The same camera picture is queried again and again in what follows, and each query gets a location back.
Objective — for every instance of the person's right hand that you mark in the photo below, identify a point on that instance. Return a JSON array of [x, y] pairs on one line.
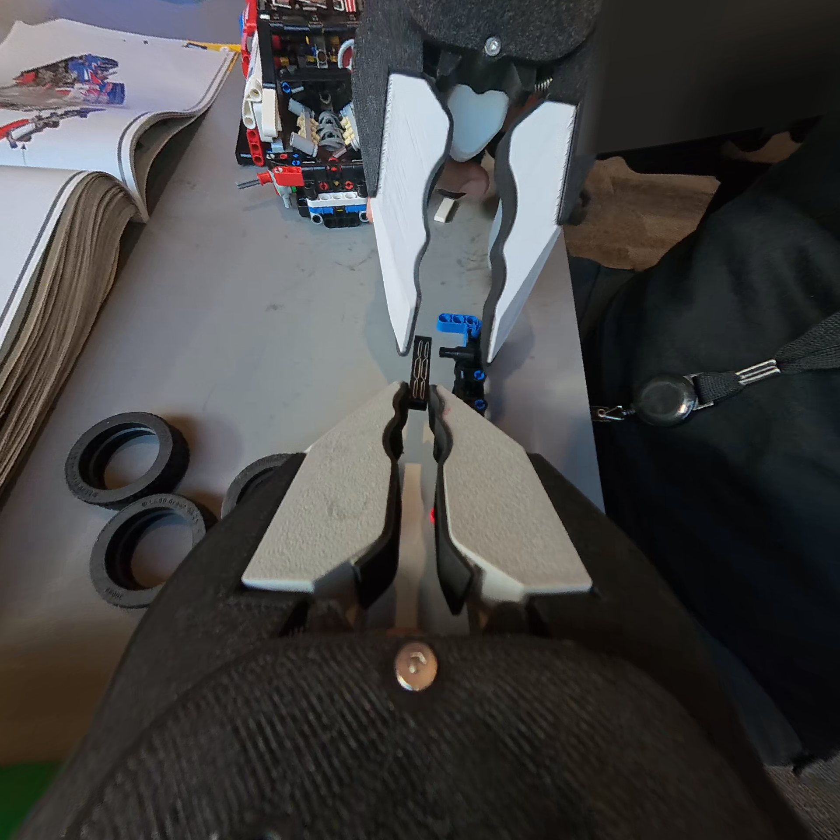
[[469, 177]]

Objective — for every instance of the open instruction booklet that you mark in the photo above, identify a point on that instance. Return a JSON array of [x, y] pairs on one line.
[[65, 131]]

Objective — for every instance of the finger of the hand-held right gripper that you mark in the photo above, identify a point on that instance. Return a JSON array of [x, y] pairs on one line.
[[407, 197], [531, 210]]

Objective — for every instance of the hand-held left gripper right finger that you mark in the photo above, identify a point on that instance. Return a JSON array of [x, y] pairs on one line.
[[512, 518]]

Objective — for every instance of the grey desk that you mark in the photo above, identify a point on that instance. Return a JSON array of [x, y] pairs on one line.
[[262, 295]]

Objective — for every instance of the black rubber tyre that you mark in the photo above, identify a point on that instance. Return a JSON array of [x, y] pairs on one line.
[[82, 469], [246, 485], [108, 564]]

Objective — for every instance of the black brick beam assembly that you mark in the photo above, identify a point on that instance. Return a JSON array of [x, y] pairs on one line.
[[467, 377]]

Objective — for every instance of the black grille tile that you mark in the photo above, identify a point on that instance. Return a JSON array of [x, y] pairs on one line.
[[420, 371]]

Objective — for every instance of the small white brick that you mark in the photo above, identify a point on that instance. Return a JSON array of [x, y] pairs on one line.
[[444, 210]]

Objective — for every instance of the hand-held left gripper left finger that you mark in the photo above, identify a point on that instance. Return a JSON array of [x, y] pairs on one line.
[[328, 512]]

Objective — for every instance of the brick-built model vehicle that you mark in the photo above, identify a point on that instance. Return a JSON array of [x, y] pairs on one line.
[[308, 65]]

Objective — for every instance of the blue L-shaped brick beam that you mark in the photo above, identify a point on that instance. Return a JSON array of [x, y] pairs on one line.
[[459, 323]]

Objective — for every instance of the green parts tray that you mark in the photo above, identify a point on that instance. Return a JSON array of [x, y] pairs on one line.
[[26, 804]]

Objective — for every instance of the black badge reel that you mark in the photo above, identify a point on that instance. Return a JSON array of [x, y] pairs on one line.
[[666, 400]]

